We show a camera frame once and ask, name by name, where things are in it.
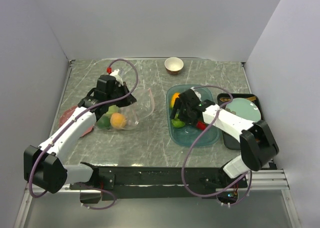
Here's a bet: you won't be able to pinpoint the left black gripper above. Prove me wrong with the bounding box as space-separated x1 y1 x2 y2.
107 81 137 108

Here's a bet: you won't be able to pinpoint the pale green cabbage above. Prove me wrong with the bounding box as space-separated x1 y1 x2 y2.
105 105 119 117

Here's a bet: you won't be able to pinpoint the light green plate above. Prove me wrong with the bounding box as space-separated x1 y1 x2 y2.
225 98 262 122

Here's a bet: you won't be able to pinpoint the red chili pepper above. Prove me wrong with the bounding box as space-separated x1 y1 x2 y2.
196 121 207 131

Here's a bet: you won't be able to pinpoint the small green lettuce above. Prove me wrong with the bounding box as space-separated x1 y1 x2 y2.
171 118 186 129

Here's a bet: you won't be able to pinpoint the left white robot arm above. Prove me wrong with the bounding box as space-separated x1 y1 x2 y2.
23 69 137 194

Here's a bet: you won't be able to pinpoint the clear zip top bag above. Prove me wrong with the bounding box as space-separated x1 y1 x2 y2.
94 88 155 131

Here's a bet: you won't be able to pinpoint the pink plate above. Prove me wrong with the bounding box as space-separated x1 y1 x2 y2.
59 105 94 138

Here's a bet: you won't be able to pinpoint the dark green avocado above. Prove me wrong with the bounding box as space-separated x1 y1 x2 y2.
95 116 111 130

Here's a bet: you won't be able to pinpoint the teal plastic food tray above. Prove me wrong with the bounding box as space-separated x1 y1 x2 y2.
166 84 222 147

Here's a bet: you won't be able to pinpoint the black serving tray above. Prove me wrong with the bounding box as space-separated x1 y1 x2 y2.
222 93 264 151

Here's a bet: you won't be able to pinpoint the orange fruit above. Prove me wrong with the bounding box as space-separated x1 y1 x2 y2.
110 112 127 130

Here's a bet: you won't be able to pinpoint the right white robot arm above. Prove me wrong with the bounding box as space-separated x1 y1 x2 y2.
170 89 279 187

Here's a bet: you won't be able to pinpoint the wooden chopsticks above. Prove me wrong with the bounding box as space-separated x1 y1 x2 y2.
246 96 257 102

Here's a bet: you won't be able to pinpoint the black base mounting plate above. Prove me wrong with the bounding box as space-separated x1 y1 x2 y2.
70 166 233 205

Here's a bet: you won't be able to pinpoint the yellow green mango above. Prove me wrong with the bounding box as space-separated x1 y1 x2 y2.
169 92 180 109

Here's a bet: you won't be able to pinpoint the beige ceramic bowl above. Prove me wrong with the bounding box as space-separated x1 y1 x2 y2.
164 57 184 76

